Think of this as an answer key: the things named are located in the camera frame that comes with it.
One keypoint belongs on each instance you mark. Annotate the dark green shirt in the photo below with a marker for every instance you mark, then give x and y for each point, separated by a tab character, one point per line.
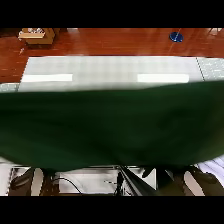
110	126

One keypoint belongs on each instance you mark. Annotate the cardboard box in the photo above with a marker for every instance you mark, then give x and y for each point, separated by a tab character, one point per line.
37	36

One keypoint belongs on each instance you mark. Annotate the blue round object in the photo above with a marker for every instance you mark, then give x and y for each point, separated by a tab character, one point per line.
176	37

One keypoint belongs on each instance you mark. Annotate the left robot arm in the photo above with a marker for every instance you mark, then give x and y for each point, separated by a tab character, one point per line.
25	182

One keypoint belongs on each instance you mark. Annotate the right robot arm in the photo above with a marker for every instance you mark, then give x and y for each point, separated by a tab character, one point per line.
196	183

